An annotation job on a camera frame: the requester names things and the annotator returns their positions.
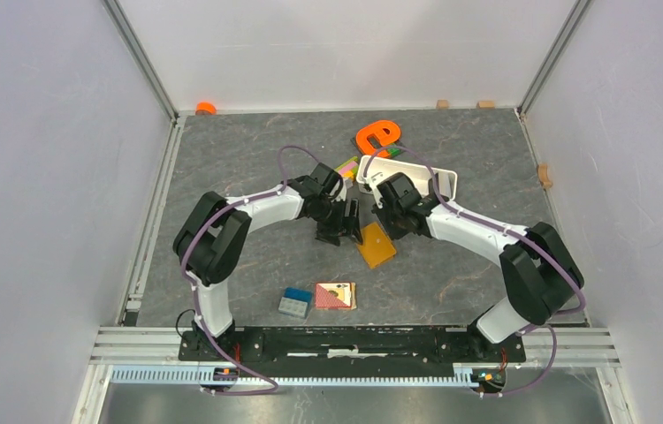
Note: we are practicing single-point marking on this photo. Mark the white plastic tray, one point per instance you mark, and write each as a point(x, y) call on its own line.
point(418, 174)

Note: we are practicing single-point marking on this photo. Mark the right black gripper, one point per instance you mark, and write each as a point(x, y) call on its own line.
point(393, 233)

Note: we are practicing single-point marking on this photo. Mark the wooden block middle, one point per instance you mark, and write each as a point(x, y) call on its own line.
point(486, 105)

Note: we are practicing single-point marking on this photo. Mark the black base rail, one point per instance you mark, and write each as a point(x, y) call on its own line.
point(351, 351)

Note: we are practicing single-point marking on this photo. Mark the colourful toy brick stack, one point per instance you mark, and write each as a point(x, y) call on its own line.
point(348, 171)

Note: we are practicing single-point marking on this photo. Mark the wooden block left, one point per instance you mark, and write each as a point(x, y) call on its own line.
point(442, 104)

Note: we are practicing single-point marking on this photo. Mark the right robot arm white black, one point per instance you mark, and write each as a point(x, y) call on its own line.
point(540, 275)

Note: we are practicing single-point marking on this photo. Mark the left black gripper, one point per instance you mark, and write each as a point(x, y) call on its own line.
point(331, 233)

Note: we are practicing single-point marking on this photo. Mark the blue grey toy brick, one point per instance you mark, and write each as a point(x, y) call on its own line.
point(295, 302)

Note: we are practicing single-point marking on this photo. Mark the wooden block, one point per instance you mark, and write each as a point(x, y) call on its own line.
point(486, 105)
point(442, 104)
point(543, 176)

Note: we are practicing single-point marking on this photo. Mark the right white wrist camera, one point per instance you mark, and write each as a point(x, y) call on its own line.
point(372, 182)

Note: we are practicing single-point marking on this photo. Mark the red playing card deck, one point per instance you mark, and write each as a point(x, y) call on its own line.
point(335, 296)

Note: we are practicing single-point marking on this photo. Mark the orange tape roll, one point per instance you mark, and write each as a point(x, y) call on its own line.
point(205, 108)

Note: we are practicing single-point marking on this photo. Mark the wooden block right side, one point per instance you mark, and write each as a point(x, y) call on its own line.
point(543, 176)

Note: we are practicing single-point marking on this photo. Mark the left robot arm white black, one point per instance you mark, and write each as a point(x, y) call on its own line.
point(210, 242)

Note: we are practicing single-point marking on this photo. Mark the orange plastic letter e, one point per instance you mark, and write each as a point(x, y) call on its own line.
point(380, 134)

